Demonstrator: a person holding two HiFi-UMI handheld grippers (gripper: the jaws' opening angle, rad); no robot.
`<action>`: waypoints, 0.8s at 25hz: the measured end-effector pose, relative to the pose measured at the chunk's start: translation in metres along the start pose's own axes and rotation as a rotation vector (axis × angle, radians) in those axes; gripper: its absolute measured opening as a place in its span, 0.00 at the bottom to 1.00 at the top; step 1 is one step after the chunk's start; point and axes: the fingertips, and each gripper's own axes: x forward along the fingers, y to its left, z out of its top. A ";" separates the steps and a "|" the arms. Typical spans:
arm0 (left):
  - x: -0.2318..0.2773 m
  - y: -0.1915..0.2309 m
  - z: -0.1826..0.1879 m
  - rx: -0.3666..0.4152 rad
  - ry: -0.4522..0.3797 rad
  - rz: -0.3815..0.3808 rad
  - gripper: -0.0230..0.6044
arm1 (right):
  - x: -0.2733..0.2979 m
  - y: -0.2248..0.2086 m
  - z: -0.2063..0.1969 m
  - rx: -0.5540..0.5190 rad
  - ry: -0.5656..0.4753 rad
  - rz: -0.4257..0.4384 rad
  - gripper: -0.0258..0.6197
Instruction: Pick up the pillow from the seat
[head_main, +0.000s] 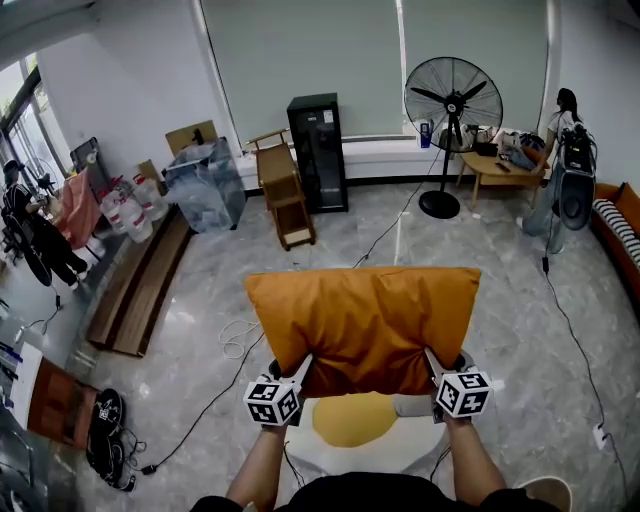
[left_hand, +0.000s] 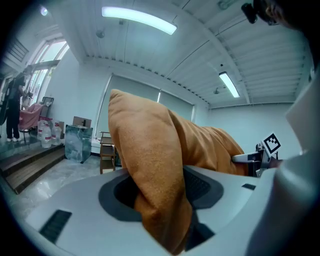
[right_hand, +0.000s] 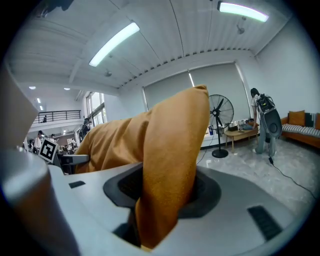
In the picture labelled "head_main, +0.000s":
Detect light wooden table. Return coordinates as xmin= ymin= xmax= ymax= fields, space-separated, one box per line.
xmin=455 ymin=148 xmax=552 ymax=210

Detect brown wooden box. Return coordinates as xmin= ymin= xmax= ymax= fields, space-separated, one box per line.
xmin=26 ymin=356 xmax=100 ymax=450

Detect beige round stool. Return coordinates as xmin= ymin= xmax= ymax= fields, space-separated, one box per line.
xmin=513 ymin=476 xmax=574 ymax=512

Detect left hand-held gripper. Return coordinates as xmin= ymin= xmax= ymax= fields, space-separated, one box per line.
xmin=242 ymin=353 xmax=315 ymax=429

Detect orange pillow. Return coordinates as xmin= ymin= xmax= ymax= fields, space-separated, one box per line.
xmin=244 ymin=266 xmax=483 ymax=399

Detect black pedestal fan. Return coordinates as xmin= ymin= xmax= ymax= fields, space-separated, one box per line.
xmin=403 ymin=55 xmax=505 ymax=221

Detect person's black shirt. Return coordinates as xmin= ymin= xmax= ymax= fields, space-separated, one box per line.
xmin=189 ymin=471 xmax=551 ymax=512

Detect person's left forearm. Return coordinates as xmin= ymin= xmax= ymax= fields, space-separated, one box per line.
xmin=225 ymin=424 xmax=290 ymax=512

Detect black cable with adapter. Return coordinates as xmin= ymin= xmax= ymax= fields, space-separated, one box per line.
xmin=141 ymin=331 xmax=267 ymax=477

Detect brown cardboard box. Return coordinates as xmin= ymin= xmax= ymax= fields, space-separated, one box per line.
xmin=164 ymin=119 xmax=220 ymax=159

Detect clear plastic-wrapped box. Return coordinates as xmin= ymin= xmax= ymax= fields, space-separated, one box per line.
xmin=163 ymin=136 xmax=248 ymax=235

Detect large clear water jug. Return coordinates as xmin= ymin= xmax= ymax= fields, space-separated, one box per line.
xmin=100 ymin=191 xmax=126 ymax=235
xmin=118 ymin=196 xmax=155 ymax=245
xmin=106 ymin=176 xmax=133 ymax=202
xmin=132 ymin=173 xmax=170 ymax=222

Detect white seat with yellow cushion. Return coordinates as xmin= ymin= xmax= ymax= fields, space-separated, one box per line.
xmin=268 ymin=349 xmax=477 ymax=477

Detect black white striped cushion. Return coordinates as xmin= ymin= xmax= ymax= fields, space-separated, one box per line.
xmin=591 ymin=198 xmax=640 ymax=267

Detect black flat device with cables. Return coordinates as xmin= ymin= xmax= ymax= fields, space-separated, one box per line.
xmin=85 ymin=387 xmax=148 ymax=493

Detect white flat panel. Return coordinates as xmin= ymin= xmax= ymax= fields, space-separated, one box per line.
xmin=8 ymin=341 xmax=45 ymax=432

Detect pink cloth cover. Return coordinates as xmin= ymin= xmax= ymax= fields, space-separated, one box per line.
xmin=53 ymin=168 xmax=105 ymax=252

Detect blue bag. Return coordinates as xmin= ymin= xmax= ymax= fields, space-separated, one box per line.
xmin=502 ymin=131 xmax=547 ymax=172

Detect black glass-door cabinet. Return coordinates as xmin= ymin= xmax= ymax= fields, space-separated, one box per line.
xmin=286 ymin=91 xmax=350 ymax=216

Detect brown wooden planks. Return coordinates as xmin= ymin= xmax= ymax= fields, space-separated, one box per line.
xmin=86 ymin=206 xmax=195 ymax=358

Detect black fan power cable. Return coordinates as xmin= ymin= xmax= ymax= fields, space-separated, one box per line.
xmin=351 ymin=148 xmax=445 ymax=270

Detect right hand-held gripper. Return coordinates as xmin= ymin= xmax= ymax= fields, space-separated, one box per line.
xmin=423 ymin=347 xmax=495 ymax=426

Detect white coiled cable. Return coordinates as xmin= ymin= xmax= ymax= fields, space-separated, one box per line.
xmin=217 ymin=318 xmax=262 ymax=360

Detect beige bag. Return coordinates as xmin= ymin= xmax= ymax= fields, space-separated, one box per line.
xmin=438 ymin=123 xmax=501 ymax=154

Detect wooden trolley chair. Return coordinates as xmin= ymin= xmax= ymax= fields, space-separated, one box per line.
xmin=245 ymin=128 xmax=318 ymax=253

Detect person's right forearm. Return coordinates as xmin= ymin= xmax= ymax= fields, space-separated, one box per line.
xmin=443 ymin=416 xmax=507 ymax=507

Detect long black cable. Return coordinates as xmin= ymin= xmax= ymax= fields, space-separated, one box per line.
xmin=541 ymin=209 xmax=632 ymax=504

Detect orange sofa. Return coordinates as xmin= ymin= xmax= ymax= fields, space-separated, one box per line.
xmin=589 ymin=181 xmax=640 ymax=297

